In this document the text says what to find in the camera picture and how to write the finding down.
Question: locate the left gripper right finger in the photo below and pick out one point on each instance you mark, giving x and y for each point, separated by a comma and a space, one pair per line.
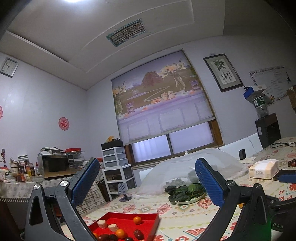
254, 222

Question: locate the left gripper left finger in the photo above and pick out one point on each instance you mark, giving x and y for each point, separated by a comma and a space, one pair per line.
41, 220

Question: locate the round pale cake piece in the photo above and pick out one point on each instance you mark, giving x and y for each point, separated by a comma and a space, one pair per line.
102, 223

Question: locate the beige cake block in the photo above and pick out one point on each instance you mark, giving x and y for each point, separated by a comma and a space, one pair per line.
113, 227

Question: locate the dark jujube date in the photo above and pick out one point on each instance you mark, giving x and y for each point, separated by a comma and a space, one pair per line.
113, 237

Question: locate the yellow-orange tangerine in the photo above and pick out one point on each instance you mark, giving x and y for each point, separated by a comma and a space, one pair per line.
120, 234

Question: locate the orange tangerine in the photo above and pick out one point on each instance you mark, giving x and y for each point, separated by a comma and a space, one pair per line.
137, 220

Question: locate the large red jujube date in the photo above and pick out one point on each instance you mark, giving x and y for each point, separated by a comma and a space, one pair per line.
138, 235

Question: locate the microwave oven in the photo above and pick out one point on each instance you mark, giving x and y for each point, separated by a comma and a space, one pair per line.
55, 166

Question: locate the white drawer cabinet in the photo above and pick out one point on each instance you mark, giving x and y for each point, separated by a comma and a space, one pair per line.
116, 170

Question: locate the phone stand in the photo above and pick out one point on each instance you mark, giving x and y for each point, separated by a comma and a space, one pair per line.
122, 190

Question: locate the Face tissue pack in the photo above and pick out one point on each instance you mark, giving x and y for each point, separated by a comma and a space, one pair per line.
264, 169

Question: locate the black smartphone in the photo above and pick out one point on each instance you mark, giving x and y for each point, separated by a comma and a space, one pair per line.
285, 176

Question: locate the patterned tablecloth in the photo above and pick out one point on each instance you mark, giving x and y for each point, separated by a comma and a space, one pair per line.
187, 222

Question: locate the small black device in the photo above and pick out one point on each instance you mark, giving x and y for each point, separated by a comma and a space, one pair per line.
242, 154

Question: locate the plate of green spinach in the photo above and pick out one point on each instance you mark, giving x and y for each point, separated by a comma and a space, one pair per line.
184, 193

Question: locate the red tray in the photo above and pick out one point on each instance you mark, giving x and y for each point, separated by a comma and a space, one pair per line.
124, 221

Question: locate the white mesh food cover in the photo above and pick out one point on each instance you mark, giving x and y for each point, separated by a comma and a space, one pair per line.
184, 168

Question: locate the black box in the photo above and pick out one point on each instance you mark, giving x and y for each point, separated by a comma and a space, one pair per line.
268, 129

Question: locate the clear water bottle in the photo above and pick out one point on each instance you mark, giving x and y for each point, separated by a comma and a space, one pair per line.
258, 100

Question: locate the printed roller blind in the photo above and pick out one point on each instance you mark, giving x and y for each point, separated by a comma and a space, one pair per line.
159, 97

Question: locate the framed calligraphy picture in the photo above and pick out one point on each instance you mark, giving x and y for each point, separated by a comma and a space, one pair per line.
223, 72

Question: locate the ceiling vent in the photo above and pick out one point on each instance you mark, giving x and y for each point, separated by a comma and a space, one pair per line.
126, 33

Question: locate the red paper wall decoration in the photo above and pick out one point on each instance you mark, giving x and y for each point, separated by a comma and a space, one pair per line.
63, 123

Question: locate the square wall clock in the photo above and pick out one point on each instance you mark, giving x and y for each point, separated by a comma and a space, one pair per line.
9, 67

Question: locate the white wall poster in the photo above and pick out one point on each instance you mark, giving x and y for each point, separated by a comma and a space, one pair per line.
277, 81

